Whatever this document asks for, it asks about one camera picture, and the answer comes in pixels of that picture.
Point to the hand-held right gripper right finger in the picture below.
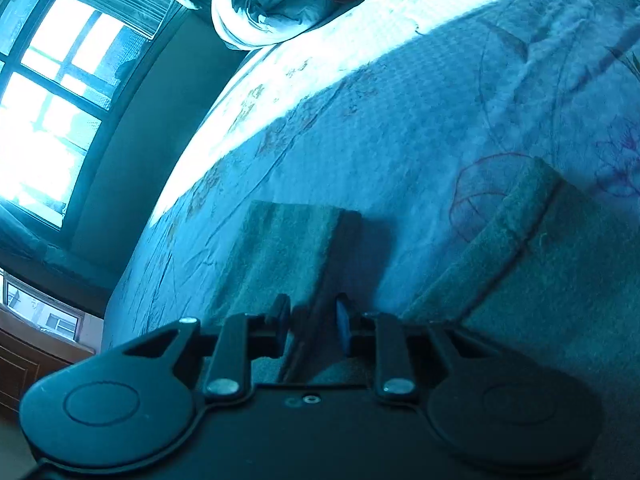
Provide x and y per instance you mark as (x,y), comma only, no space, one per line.
(343,317)

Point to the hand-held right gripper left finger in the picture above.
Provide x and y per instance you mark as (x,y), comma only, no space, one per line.
(280,312)

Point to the green towel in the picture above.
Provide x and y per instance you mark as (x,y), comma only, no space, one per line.
(525,280)

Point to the light floral bed sheet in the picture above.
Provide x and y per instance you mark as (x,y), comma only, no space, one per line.
(400,110)

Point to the wooden cabinet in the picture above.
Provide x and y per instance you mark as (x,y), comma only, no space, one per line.
(25,360)

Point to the rolled white quilt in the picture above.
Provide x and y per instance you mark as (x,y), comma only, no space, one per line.
(265,2)

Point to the dark framed window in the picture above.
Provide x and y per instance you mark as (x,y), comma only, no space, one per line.
(55,85)

